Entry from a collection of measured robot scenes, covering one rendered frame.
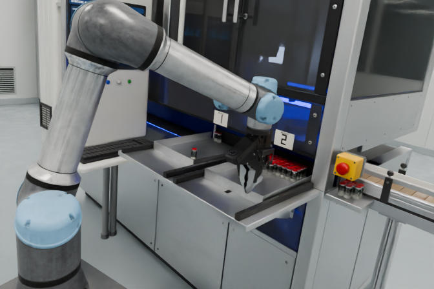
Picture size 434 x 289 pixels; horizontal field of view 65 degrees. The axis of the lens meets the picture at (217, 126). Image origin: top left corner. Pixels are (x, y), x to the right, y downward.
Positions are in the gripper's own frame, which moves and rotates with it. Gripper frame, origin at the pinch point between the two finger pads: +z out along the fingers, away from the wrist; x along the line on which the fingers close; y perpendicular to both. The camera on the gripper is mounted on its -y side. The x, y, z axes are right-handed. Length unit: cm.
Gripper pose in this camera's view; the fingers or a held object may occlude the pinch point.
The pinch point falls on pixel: (245, 189)
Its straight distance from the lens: 109.1
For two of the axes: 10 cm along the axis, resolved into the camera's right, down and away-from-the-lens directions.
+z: -1.1, 9.6, 2.4
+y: 7.1, -1.0, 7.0
